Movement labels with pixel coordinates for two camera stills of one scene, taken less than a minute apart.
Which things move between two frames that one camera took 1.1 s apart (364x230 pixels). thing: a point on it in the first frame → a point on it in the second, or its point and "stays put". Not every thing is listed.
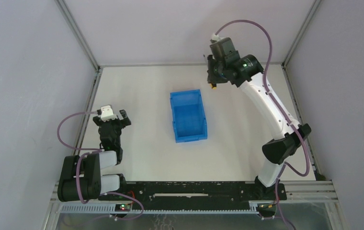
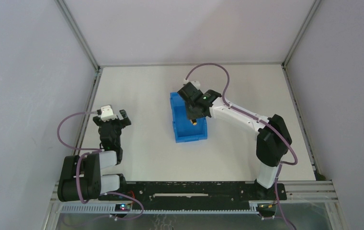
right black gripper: x=212 y=75 → x=191 y=106
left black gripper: x=110 y=123 stays put
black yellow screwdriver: x=213 y=86 → x=194 y=121
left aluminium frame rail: x=85 y=46 stays put
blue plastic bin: x=188 y=118 stays put
